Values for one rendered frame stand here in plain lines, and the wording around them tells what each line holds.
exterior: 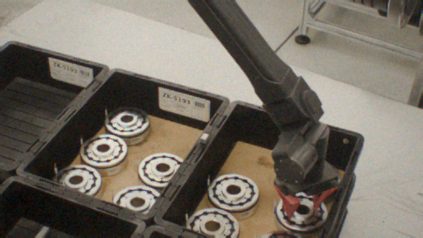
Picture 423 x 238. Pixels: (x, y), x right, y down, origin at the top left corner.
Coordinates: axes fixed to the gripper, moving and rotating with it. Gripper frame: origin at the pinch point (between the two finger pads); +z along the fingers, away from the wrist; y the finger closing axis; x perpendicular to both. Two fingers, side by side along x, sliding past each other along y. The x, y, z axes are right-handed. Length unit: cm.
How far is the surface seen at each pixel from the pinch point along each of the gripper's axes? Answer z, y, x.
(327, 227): -5.8, -2.3, -10.8
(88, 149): 0.1, -31.6, 34.9
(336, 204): -5.8, 2.5, -6.8
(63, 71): -3, -29, 62
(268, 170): 3.8, 1.9, 15.8
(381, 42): 72, 139, 133
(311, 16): 69, 119, 164
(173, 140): 3.4, -12.3, 33.4
